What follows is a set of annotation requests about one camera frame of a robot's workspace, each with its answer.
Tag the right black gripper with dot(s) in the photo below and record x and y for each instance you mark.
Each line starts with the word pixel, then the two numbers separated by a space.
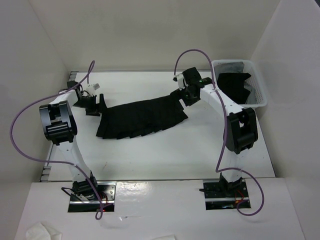
pixel 178 94

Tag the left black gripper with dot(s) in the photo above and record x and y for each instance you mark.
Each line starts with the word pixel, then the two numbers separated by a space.
pixel 94 111

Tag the black pleated skirt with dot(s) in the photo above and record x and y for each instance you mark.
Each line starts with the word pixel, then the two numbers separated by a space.
pixel 140 118

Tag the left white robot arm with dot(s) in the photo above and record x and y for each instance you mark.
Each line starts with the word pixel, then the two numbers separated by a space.
pixel 59 127

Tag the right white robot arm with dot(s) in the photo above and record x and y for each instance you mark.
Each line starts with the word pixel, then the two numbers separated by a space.
pixel 240 123

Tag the black skirt in basket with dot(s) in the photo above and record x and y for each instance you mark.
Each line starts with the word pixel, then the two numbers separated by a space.
pixel 233 85

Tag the white plastic basket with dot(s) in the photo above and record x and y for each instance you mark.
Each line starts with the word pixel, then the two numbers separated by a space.
pixel 256 81

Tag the crumpled white tissue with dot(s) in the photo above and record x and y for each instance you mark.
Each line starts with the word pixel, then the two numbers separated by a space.
pixel 41 231

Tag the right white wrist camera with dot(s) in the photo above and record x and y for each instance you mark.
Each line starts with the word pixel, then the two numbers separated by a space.
pixel 179 79

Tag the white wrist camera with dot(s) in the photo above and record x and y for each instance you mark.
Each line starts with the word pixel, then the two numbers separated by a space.
pixel 92 88
pixel 179 79

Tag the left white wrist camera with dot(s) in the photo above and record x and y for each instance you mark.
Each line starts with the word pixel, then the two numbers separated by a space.
pixel 92 88

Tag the aluminium table edge rail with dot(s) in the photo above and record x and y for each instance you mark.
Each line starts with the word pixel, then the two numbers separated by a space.
pixel 47 168

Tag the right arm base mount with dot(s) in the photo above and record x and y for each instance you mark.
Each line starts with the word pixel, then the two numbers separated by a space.
pixel 216 198

